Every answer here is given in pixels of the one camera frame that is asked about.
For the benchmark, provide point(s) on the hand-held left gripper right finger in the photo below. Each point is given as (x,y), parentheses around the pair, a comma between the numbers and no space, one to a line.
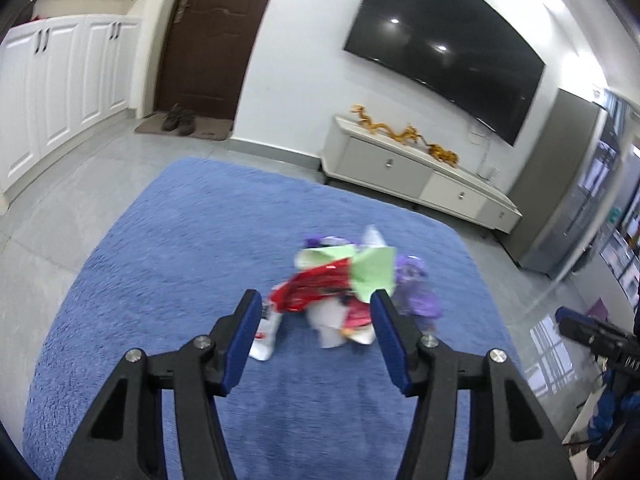
(392,345)

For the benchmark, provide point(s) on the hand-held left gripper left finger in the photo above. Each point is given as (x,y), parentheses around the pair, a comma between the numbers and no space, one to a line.
(242,345)

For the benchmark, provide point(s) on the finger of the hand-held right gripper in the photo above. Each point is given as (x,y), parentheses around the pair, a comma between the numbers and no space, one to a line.
(577,327)

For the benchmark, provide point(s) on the white packet with red print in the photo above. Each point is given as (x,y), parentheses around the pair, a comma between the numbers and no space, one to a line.
(265,345)

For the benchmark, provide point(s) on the red and beige wrapper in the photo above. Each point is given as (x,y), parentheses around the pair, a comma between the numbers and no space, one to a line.
(357,317)

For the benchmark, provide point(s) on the large purple wrapper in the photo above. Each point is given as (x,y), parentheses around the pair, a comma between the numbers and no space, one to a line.
(417,295)

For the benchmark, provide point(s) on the white paper scrap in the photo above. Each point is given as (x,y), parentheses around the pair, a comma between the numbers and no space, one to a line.
(325,325)

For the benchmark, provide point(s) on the green paper sheet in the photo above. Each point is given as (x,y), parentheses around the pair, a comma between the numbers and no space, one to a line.
(372,270)

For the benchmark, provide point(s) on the red snack wrapper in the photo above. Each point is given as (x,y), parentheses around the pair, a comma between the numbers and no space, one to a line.
(310,285)

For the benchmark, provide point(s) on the white paper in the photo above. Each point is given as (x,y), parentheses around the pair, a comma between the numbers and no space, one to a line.
(372,237)

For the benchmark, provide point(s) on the pale green wrapper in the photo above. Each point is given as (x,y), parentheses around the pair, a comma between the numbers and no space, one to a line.
(312,259)

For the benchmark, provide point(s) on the small purple wrapper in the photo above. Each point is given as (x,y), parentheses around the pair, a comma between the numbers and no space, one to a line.
(325,241)

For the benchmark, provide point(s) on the blue fluffy mat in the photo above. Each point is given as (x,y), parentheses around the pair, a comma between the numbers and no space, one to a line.
(175,260)

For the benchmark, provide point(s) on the stainless steel refrigerator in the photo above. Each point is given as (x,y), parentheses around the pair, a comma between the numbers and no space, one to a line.
(580,200)

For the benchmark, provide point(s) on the white and grey TV cabinet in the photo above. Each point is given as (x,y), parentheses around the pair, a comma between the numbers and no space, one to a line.
(400,172)

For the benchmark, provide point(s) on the grey tall cabinet panel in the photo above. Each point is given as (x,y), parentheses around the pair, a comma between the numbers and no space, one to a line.
(550,150)

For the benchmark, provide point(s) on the golden tiger figurine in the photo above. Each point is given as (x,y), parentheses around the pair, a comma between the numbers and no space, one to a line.
(444,155)

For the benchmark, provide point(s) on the golden dragon figurine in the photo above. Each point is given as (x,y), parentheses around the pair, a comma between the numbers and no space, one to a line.
(407,135)
(370,120)

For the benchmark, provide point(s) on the brown doormat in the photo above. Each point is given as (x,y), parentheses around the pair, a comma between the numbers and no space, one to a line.
(210,131)

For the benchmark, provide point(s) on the dark brown door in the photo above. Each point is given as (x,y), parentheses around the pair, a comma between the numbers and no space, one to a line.
(210,50)

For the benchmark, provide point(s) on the white floor cabinets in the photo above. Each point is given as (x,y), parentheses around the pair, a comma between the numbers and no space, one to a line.
(55,90)

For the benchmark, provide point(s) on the black wall television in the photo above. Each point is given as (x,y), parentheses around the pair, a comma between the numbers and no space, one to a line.
(440,45)

